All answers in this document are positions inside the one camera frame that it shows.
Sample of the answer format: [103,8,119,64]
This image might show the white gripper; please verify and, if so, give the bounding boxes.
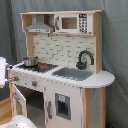
[0,57,13,88]

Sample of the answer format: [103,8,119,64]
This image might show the white oven door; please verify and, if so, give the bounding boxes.
[12,85,27,117]

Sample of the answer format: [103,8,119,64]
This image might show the left red stove knob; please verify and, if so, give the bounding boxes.
[13,76,19,81]

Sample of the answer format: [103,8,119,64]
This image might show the wooden toy kitchen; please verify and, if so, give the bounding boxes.
[10,10,115,128]

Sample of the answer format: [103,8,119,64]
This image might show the red stove knob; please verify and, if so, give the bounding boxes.
[13,76,19,81]
[32,81,37,87]

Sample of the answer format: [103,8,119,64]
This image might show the black stovetop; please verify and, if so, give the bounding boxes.
[20,62,56,72]

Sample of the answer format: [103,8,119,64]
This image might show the grey cabinet door handle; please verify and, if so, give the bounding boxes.
[47,101,52,119]

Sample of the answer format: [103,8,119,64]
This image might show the grey ice dispenser panel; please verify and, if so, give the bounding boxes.
[55,93,71,120]

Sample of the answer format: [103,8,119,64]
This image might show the grey sink basin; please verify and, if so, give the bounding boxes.
[52,67,92,81]

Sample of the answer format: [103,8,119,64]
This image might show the small metal pot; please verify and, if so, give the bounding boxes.
[23,56,38,66]

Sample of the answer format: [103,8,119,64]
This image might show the right red stove knob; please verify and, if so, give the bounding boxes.
[32,81,37,87]

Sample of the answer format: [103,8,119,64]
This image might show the grey backdrop curtain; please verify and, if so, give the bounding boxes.
[0,0,128,128]

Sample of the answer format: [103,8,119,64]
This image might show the toy microwave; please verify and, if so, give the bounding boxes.
[55,14,92,34]

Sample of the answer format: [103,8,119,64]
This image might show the black faucet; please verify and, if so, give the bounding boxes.
[75,49,95,71]

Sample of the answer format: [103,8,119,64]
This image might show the silver range hood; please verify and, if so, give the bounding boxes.
[25,15,54,34]

